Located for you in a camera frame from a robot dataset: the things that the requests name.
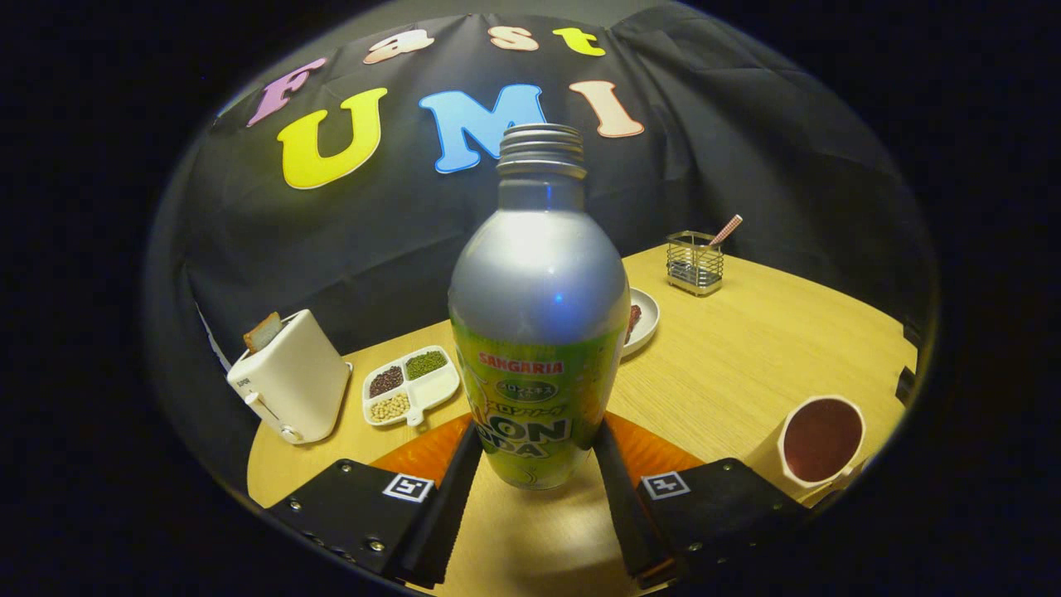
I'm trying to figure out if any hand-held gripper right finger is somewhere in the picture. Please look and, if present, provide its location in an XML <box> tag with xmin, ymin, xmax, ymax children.
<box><xmin>590</xmin><ymin>412</ymin><xmax>817</xmax><ymax>591</ymax></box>

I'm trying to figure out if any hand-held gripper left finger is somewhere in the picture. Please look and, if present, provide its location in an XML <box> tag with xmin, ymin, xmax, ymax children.
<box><xmin>265</xmin><ymin>412</ymin><xmax>484</xmax><ymax>590</ymax></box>

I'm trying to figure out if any cream cup with wooden handle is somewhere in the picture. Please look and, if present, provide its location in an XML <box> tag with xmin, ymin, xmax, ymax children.
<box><xmin>777</xmin><ymin>395</ymin><xmax>871</xmax><ymax>490</ymax></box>

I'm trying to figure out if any silver green juice bottle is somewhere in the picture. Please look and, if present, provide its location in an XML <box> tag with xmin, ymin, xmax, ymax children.
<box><xmin>448</xmin><ymin>124</ymin><xmax>631</xmax><ymax>491</ymax></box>

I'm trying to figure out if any white divided dish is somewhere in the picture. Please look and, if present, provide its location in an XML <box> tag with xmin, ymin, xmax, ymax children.
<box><xmin>362</xmin><ymin>345</ymin><xmax>461</xmax><ymax>429</ymax></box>

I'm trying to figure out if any wooden table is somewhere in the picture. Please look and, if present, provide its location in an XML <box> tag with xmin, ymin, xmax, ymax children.
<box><xmin>247</xmin><ymin>243</ymin><xmax>919</xmax><ymax>597</ymax></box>

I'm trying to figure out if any white toaster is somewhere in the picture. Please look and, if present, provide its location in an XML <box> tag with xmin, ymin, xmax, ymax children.
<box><xmin>226</xmin><ymin>309</ymin><xmax>353</xmax><ymax>445</ymax></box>

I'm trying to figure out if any white round plate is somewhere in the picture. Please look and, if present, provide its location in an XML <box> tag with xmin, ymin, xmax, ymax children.
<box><xmin>622</xmin><ymin>287</ymin><xmax>661</xmax><ymax>359</ymax></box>

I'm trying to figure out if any toasted bread slice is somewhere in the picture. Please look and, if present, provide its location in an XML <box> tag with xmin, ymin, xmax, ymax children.
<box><xmin>243</xmin><ymin>312</ymin><xmax>283</xmax><ymax>354</ymax></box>

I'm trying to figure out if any wire mesh holder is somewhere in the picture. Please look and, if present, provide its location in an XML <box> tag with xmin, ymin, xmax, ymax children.
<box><xmin>666</xmin><ymin>231</ymin><xmax>724</xmax><ymax>297</ymax></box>

